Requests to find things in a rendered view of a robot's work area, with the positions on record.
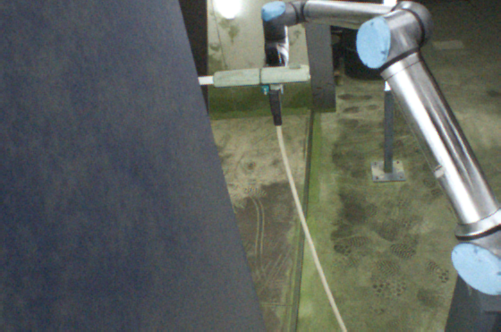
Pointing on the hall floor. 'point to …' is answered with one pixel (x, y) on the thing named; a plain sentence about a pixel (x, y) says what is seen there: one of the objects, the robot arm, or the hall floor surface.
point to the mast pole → (388, 130)
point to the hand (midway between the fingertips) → (271, 85)
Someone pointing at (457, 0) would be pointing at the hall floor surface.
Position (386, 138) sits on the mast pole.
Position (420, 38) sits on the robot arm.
